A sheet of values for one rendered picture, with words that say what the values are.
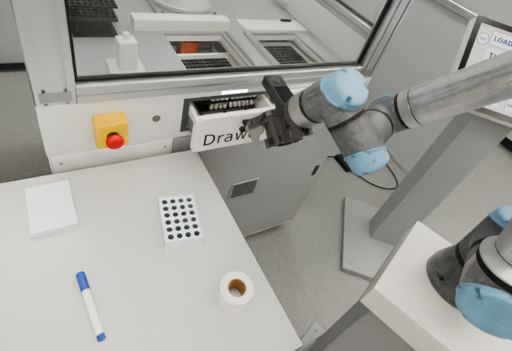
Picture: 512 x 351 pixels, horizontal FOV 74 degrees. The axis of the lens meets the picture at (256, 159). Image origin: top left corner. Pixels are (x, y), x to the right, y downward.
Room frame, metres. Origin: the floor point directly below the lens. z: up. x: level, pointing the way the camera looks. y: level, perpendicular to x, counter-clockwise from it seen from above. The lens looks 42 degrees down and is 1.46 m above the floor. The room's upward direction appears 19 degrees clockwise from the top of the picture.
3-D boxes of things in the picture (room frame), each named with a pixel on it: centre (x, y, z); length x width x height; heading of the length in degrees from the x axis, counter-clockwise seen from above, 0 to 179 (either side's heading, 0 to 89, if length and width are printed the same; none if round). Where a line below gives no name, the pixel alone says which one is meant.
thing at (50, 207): (0.39, 0.39, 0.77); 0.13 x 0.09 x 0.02; 42
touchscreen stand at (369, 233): (1.27, -0.81, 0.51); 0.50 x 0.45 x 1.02; 0
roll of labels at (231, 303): (0.34, -0.05, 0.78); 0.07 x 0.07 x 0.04
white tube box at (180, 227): (0.46, 0.12, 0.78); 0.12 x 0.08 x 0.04; 32
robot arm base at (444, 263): (0.51, -0.54, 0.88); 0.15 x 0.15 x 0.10
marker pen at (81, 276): (0.23, 0.20, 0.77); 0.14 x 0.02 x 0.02; 47
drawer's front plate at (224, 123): (0.74, 0.06, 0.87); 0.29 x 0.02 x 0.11; 132
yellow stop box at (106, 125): (0.56, 0.34, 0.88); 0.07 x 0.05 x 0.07; 132
